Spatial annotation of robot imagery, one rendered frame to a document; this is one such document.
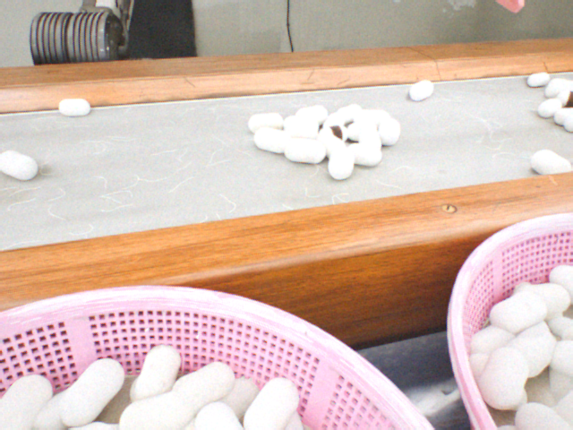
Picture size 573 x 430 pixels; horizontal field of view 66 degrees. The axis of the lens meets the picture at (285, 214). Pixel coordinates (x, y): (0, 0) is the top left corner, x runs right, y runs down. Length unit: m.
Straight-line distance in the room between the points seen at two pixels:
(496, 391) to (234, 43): 2.42
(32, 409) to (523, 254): 0.28
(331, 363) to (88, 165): 0.30
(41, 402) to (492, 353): 0.22
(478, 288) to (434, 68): 0.46
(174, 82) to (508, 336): 0.46
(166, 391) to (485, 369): 0.16
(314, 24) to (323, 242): 2.40
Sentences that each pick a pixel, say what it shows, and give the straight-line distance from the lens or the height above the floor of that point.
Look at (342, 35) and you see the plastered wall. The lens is 2.70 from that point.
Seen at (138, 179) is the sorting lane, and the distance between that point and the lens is 0.40.
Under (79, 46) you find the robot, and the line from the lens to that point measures 0.83.
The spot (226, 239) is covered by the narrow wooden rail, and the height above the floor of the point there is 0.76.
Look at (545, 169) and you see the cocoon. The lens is 0.44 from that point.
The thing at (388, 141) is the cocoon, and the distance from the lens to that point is 0.45.
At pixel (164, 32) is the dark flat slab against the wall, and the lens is 2.49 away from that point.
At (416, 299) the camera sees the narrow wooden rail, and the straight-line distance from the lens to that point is 0.32.
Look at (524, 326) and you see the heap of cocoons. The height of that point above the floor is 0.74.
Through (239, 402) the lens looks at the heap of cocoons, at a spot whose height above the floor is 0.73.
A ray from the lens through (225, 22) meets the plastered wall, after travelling 2.54.
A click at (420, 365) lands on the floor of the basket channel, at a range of 0.33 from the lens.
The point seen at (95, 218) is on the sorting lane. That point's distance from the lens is 0.35.
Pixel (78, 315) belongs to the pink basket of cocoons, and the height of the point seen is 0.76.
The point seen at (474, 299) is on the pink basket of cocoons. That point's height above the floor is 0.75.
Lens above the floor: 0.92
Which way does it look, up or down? 33 degrees down
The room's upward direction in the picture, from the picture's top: 1 degrees clockwise
